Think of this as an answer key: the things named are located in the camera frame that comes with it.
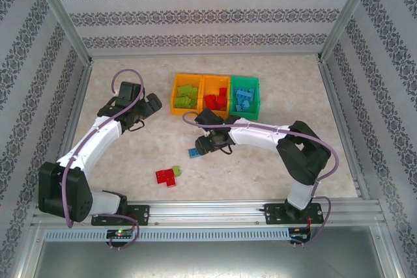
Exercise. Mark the aluminium mounting rail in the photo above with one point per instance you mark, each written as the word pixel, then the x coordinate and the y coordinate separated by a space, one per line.
pixel 205 211

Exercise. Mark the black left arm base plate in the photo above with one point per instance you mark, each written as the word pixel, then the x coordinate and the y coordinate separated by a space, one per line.
pixel 140 214

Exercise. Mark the aluminium frame post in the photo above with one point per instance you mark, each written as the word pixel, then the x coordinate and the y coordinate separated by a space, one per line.
pixel 62 14
pixel 348 14

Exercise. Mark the long lime green lego brick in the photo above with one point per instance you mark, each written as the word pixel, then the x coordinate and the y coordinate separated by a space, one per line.
pixel 184 89

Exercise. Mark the square lime green lego brick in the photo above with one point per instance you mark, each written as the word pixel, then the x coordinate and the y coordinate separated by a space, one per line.
pixel 194 91

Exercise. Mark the grey metal shelf panel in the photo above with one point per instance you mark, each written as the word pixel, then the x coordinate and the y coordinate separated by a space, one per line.
pixel 208 260

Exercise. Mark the red lego brick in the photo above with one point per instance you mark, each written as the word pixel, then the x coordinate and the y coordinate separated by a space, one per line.
pixel 162 176
pixel 210 101
pixel 221 103
pixel 172 181
pixel 223 91

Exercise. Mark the yellow plastic bin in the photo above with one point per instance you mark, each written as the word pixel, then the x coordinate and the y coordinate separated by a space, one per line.
pixel 174 108
pixel 211 81

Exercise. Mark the aluminium side rail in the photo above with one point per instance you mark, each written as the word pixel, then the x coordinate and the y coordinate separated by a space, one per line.
pixel 342 128

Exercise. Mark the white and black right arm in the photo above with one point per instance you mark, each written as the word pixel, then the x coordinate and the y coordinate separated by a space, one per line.
pixel 260 134

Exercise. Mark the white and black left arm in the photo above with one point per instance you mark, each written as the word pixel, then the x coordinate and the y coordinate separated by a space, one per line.
pixel 97 141

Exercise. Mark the small lime green lego brick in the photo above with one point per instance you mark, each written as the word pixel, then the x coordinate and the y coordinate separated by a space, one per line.
pixel 177 170

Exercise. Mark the green plastic bin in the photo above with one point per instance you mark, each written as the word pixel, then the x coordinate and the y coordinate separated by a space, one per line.
pixel 254 108

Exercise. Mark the small circuit board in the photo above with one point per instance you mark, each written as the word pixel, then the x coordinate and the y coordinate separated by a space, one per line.
pixel 300 234
pixel 120 233

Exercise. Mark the blue lego brick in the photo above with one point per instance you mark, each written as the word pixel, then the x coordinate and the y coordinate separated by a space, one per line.
pixel 244 92
pixel 245 105
pixel 192 154
pixel 238 108

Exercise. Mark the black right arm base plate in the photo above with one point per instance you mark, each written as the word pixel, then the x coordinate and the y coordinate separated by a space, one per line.
pixel 273 214

